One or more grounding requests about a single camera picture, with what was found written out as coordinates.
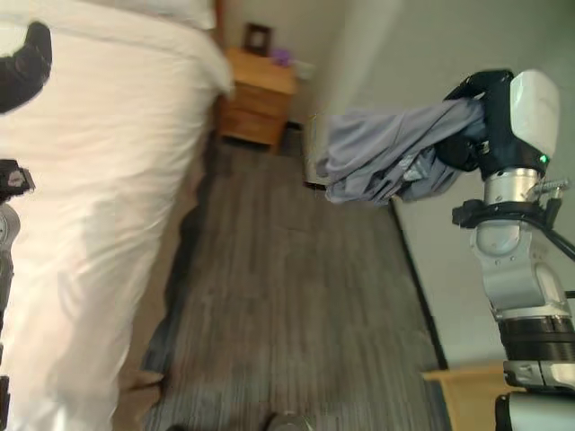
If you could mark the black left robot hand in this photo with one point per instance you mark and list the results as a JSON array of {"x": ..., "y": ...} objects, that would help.
[{"x": 27, "y": 76}]

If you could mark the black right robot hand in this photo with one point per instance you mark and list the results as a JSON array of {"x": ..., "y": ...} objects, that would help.
[{"x": 498, "y": 130}]

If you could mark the grey garment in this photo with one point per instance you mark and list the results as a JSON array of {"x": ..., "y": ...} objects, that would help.
[{"x": 382, "y": 152}]

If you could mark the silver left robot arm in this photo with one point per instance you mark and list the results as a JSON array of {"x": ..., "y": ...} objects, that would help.
[{"x": 5, "y": 224}]

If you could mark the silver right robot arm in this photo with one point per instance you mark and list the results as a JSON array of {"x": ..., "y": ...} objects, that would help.
[{"x": 512, "y": 278}]

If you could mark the bed with white duvet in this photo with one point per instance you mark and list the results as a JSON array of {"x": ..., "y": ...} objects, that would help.
[{"x": 99, "y": 188}]

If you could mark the light wooden basket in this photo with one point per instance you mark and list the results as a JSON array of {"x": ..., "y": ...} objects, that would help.
[{"x": 467, "y": 395}]

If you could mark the wooden headboard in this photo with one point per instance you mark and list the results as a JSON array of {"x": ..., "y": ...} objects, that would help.
[{"x": 219, "y": 22}]

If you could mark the small purple object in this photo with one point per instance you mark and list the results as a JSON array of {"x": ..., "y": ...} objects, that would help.
[{"x": 282, "y": 56}]

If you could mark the wooden nightstand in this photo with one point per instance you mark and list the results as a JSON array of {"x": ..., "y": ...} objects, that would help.
[{"x": 258, "y": 103}]

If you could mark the white wall socket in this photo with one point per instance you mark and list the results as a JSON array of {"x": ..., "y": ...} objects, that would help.
[{"x": 305, "y": 70}]

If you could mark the dark picture frame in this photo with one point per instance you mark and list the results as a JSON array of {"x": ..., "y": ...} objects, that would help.
[{"x": 257, "y": 37}]

